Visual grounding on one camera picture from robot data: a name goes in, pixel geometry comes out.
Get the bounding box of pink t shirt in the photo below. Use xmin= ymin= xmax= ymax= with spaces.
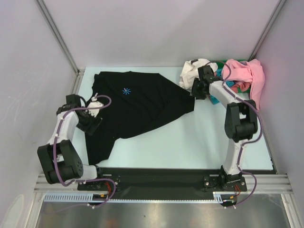
xmin=221 ymin=59 xmax=265 ymax=110

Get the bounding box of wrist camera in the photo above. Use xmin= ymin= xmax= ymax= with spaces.
xmin=198 ymin=65 xmax=214 ymax=81
xmin=57 ymin=94 xmax=105 ymax=118

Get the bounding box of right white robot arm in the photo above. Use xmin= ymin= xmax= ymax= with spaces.
xmin=191 ymin=78 xmax=258 ymax=190

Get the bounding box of teal t shirt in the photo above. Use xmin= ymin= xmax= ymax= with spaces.
xmin=209 ymin=81 xmax=236 ymax=107

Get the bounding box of aluminium frame post right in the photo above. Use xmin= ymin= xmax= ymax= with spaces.
xmin=248 ymin=0 xmax=287 ymax=61

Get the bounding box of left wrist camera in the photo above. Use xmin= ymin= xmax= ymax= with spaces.
xmin=57 ymin=94 xmax=105 ymax=118

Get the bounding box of white slotted cable duct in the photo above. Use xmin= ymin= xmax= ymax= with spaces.
xmin=44 ymin=192 xmax=236 ymax=204

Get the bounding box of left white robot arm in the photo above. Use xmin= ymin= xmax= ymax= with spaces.
xmin=37 ymin=104 xmax=105 ymax=190

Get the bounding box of aluminium frame post left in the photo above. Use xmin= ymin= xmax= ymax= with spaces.
xmin=35 ymin=0 xmax=79 ymax=74

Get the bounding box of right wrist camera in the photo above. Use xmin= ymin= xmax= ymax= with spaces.
xmin=198 ymin=65 xmax=214 ymax=81

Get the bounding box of dusty red t shirt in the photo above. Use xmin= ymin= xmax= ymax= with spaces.
xmin=226 ymin=81 xmax=251 ymax=94

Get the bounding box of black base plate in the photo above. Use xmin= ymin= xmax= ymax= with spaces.
xmin=77 ymin=168 xmax=275 ymax=201

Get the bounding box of black t shirt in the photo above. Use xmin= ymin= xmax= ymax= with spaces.
xmin=85 ymin=71 xmax=195 ymax=165

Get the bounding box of white t shirt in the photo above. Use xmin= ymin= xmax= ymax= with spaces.
xmin=179 ymin=58 xmax=210 ymax=90

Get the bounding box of green plastic bin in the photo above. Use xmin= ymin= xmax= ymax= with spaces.
xmin=215 ymin=60 xmax=251 ymax=94

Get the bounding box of aluminium frame post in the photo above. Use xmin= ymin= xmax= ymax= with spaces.
xmin=248 ymin=0 xmax=287 ymax=61
xmin=35 ymin=0 xmax=79 ymax=74

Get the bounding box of aluminium front rail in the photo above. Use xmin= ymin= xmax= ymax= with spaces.
xmin=34 ymin=174 xmax=293 ymax=194

